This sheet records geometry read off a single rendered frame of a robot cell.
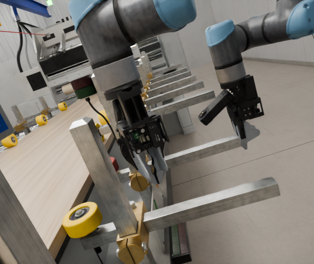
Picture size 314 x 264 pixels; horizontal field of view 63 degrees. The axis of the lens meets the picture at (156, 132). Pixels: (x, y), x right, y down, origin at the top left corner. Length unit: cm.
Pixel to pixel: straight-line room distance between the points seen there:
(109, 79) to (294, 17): 43
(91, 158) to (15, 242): 26
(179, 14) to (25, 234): 33
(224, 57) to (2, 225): 61
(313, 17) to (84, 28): 48
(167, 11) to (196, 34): 929
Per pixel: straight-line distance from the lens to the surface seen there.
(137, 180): 74
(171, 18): 41
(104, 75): 44
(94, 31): 43
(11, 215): 25
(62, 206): 70
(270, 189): 58
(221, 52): 71
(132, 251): 54
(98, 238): 62
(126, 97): 42
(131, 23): 41
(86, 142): 46
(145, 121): 43
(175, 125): 351
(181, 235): 75
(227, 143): 79
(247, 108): 76
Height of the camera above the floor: 118
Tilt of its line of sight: 17 degrees down
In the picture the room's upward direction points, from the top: 20 degrees counter-clockwise
